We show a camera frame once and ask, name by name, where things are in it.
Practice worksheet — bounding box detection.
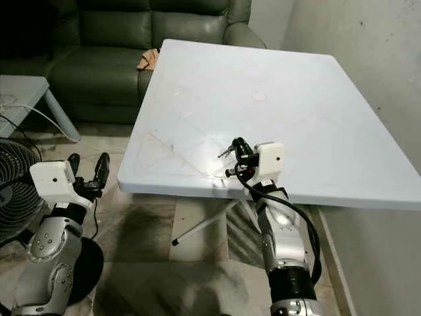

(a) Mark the black floor fan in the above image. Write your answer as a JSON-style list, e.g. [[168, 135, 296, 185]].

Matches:
[[0, 138, 106, 307]]

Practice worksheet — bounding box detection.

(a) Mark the white plastic table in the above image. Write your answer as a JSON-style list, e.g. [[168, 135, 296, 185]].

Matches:
[[117, 38, 421, 211]]

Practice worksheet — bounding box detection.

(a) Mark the small grey side table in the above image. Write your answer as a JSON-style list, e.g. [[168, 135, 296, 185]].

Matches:
[[0, 74, 81, 142]]

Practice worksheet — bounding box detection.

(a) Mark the green leather sofa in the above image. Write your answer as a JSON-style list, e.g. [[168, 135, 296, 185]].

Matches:
[[0, 0, 267, 124]]

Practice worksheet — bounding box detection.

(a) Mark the brown crumpled cloth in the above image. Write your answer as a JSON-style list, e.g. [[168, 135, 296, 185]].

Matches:
[[137, 48, 161, 70]]

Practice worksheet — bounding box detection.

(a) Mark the black cushion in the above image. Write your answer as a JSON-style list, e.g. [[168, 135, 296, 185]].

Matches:
[[0, 0, 60, 60]]

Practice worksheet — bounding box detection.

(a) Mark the thin white cable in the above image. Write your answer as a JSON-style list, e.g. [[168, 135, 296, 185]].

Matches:
[[10, 99, 68, 136]]

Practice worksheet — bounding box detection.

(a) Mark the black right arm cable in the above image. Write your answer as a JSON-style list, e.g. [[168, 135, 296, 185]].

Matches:
[[235, 171, 323, 285]]

